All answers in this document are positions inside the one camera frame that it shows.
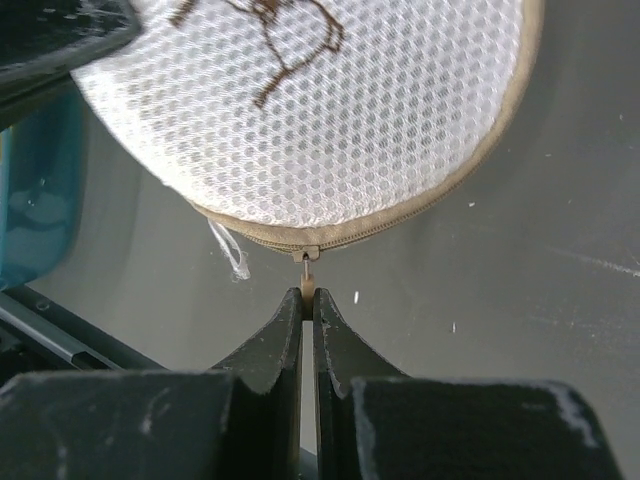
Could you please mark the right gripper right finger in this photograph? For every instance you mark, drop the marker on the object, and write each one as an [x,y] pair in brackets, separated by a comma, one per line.
[344,365]

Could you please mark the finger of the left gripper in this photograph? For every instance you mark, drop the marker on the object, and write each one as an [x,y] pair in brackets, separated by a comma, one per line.
[42,41]

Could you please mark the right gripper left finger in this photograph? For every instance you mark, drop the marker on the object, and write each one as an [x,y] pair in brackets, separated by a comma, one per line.
[257,402]

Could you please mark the white mesh laundry bag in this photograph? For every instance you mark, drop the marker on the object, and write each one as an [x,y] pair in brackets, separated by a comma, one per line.
[308,126]

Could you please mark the teal plastic tub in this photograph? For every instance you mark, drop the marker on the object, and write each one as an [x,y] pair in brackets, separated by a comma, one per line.
[43,160]

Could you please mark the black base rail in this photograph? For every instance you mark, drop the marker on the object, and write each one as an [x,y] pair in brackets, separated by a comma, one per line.
[64,338]

